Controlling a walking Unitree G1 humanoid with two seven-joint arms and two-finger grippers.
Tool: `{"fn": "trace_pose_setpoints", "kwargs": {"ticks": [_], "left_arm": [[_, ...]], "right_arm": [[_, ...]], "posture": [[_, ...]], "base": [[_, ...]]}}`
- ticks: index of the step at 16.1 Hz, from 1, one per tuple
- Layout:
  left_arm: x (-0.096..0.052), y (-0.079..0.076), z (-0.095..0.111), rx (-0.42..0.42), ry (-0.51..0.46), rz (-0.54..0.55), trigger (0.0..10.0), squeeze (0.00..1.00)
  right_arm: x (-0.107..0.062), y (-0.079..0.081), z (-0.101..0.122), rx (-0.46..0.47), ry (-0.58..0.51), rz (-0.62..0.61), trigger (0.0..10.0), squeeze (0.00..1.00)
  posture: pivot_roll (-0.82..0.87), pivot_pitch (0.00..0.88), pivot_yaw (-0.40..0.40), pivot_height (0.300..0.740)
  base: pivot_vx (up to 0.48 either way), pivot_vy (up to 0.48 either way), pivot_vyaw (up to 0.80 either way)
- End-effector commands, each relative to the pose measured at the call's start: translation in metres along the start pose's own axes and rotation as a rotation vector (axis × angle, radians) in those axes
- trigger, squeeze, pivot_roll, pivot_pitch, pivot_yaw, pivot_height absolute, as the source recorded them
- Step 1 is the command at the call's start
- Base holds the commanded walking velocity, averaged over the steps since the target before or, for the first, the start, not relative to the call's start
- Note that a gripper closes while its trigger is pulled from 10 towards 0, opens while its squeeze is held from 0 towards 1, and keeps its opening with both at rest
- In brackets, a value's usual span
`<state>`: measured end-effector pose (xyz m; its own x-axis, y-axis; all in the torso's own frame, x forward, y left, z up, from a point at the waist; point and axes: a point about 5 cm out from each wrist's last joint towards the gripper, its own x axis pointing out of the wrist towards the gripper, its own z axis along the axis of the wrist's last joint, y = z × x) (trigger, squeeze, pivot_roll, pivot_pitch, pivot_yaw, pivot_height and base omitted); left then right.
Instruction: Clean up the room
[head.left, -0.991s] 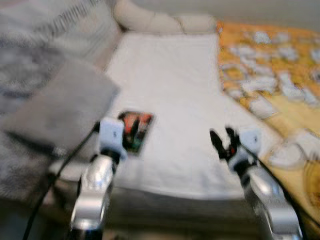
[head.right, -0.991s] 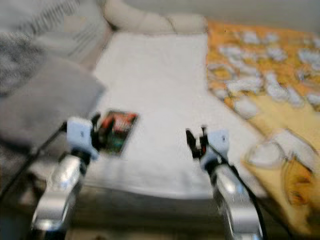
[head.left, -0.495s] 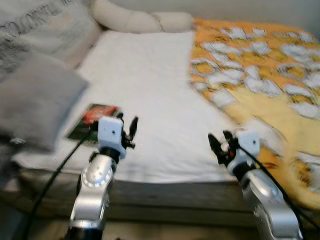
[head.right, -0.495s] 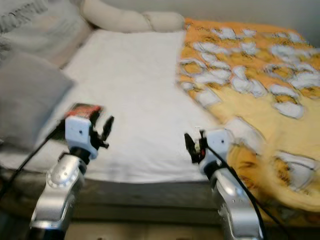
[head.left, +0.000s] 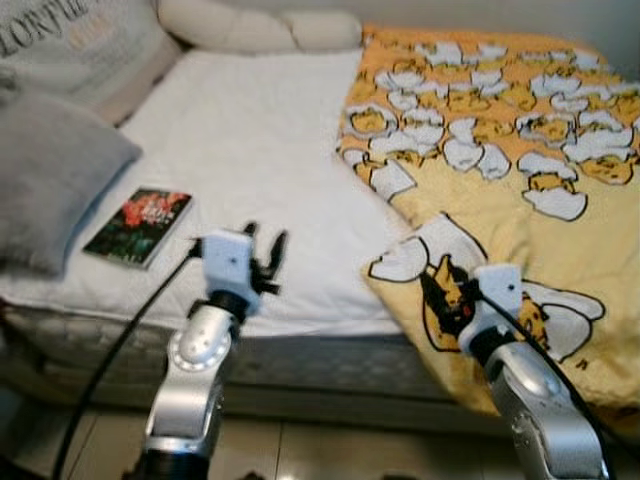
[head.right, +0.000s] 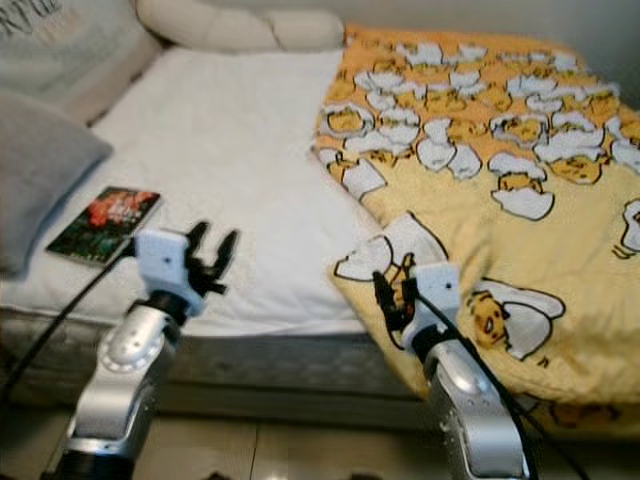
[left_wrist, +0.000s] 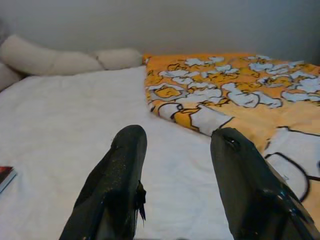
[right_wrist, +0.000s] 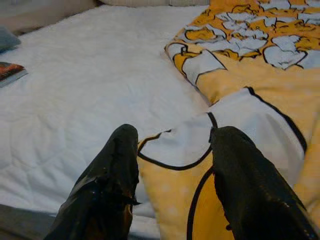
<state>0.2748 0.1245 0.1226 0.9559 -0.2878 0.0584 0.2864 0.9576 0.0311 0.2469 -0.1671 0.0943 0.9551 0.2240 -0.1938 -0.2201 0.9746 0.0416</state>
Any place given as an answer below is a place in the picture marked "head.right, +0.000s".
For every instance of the grey plush pillow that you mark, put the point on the grey plush pillow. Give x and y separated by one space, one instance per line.
45 180

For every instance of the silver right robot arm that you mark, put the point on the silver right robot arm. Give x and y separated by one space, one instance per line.
475 410

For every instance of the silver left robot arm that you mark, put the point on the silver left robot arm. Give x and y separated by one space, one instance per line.
120 385

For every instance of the red and green cover book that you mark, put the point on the red and green cover book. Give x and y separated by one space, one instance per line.
105 225

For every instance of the grey bed base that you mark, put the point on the grey bed base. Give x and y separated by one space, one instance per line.
290 365

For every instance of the white quilted mattress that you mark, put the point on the white quilted mattress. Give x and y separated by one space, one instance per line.
240 130

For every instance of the yellow cartoon print blanket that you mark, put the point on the yellow cartoon print blanket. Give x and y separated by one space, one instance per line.
490 200

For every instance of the long beige headboard cushion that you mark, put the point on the long beige headboard cushion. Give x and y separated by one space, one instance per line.
205 25

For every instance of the short beige headboard cushion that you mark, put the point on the short beige headboard cushion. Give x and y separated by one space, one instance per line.
305 30

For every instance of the large white ornament print pillow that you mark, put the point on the large white ornament print pillow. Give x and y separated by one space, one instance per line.
60 45

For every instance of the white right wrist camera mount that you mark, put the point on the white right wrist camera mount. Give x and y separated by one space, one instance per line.
432 295

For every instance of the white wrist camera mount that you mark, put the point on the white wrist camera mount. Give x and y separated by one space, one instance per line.
432 295
163 265

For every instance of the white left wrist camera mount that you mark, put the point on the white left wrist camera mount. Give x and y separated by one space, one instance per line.
163 265

